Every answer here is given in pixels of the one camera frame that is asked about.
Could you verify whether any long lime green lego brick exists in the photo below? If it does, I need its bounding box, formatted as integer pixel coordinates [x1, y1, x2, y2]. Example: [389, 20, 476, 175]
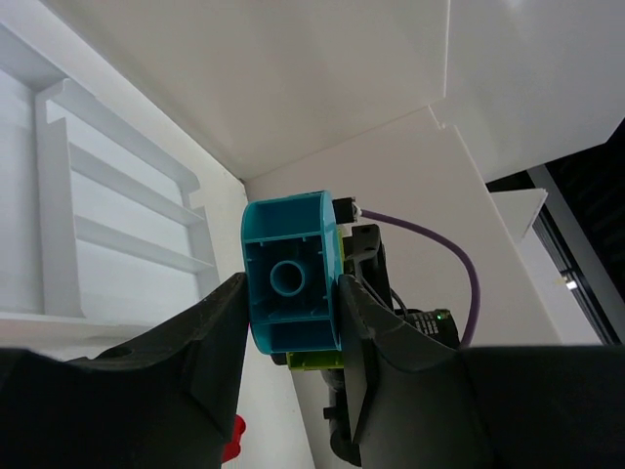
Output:
[271, 228, 344, 369]

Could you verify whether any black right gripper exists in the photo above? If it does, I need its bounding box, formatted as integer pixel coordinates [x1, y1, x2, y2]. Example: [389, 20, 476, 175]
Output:
[272, 196, 463, 465]

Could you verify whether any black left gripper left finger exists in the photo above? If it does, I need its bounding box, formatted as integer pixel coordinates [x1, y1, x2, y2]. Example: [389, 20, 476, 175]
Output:
[1, 273, 248, 468]

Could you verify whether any teal curved lego brick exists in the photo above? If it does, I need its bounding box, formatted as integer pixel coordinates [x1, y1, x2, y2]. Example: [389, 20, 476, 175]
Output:
[241, 191, 343, 355]

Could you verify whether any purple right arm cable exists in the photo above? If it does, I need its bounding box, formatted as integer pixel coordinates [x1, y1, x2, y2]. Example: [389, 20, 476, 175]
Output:
[359, 206, 482, 349]

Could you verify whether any white compartment tray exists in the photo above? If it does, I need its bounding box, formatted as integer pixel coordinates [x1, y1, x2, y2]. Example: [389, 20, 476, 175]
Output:
[1, 28, 219, 348]

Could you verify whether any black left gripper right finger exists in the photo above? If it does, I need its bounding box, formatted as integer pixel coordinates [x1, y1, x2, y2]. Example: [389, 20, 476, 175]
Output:
[338, 276, 624, 468]

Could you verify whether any red lego brick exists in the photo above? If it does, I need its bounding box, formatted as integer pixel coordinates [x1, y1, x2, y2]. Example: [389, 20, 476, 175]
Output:
[221, 414, 246, 464]

